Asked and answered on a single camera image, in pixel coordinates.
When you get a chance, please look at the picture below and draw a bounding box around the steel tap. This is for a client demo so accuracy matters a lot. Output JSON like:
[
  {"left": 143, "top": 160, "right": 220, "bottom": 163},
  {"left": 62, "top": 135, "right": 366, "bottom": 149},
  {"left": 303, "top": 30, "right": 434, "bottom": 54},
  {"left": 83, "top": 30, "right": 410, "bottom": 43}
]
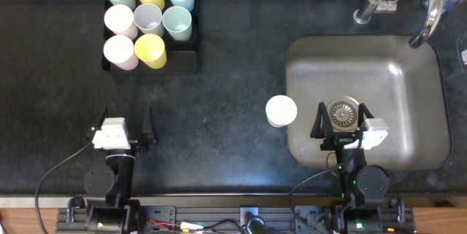
[{"left": 352, "top": 0, "right": 447, "bottom": 50}]

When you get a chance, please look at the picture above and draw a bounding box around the mounting rail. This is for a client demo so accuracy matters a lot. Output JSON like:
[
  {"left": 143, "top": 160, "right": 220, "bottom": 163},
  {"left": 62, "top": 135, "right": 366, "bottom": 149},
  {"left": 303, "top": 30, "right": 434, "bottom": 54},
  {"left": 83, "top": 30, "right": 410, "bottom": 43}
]
[{"left": 56, "top": 204, "right": 417, "bottom": 234}]

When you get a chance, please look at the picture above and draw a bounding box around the steel sink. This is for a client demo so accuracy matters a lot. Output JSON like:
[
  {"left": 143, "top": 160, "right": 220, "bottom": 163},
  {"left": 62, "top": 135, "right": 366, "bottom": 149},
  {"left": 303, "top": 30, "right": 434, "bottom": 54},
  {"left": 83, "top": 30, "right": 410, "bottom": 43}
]
[{"left": 285, "top": 35, "right": 453, "bottom": 171}]

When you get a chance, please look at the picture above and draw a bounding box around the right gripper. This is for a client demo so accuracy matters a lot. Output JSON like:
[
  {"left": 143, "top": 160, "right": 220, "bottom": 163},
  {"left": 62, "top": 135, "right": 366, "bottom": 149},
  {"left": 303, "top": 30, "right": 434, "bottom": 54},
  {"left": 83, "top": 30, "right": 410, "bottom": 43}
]
[{"left": 309, "top": 101, "right": 375, "bottom": 152}]

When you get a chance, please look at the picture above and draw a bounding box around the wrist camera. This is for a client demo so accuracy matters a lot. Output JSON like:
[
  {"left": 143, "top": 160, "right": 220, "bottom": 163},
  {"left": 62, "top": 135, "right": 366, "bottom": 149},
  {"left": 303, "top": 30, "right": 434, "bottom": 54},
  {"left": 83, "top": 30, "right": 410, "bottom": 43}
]
[
  {"left": 343, "top": 117, "right": 390, "bottom": 151},
  {"left": 91, "top": 117, "right": 131, "bottom": 151}
]

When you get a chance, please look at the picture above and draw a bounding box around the pink cup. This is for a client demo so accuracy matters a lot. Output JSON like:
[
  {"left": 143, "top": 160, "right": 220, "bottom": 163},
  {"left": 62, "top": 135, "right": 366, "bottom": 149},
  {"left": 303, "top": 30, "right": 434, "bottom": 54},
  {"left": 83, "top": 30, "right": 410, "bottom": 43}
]
[{"left": 103, "top": 34, "right": 139, "bottom": 71}]

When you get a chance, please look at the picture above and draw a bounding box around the white cup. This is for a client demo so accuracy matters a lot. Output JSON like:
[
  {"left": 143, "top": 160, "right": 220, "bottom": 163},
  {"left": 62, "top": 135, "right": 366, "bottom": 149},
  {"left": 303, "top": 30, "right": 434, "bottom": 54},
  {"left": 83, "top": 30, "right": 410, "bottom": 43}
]
[
  {"left": 265, "top": 94, "right": 298, "bottom": 128},
  {"left": 104, "top": 4, "right": 139, "bottom": 40}
]

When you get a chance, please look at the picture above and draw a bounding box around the black cable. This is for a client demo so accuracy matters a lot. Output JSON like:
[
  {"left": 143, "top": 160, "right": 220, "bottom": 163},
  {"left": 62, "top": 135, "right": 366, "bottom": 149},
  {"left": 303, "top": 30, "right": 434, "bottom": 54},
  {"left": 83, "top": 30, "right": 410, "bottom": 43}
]
[
  {"left": 287, "top": 131, "right": 366, "bottom": 234},
  {"left": 34, "top": 141, "right": 94, "bottom": 234}
]

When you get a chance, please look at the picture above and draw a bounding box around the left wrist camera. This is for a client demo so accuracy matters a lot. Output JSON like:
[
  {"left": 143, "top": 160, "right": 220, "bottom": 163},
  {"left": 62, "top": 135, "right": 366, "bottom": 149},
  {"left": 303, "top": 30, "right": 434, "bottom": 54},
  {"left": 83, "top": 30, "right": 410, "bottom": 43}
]
[{"left": 91, "top": 117, "right": 131, "bottom": 151}]

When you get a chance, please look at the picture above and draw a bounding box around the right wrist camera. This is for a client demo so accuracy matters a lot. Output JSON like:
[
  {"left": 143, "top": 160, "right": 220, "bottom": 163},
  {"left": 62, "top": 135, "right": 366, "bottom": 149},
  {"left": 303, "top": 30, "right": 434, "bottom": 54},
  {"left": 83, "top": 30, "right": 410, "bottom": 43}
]
[{"left": 343, "top": 117, "right": 390, "bottom": 151}]

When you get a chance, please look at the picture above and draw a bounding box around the black tray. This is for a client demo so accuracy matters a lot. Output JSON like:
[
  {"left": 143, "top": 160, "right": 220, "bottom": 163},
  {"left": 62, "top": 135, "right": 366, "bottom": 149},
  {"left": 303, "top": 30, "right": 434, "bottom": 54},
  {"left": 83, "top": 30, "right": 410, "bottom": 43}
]
[{"left": 101, "top": 0, "right": 200, "bottom": 75}]

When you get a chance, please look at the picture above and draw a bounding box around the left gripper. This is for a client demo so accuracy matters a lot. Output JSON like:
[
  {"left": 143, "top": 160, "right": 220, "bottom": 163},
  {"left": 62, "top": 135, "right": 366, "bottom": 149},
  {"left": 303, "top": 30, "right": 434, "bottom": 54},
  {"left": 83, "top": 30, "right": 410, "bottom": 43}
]
[{"left": 93, "top": 106, "right": 159, "bottom": 154}]

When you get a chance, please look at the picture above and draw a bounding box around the grey cup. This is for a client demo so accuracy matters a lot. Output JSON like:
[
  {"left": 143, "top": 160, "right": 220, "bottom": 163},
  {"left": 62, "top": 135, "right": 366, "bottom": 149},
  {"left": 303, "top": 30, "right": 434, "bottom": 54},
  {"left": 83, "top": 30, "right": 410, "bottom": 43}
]
[{"left": 133, "top": 3, "right": 165, "bottom": 37}]

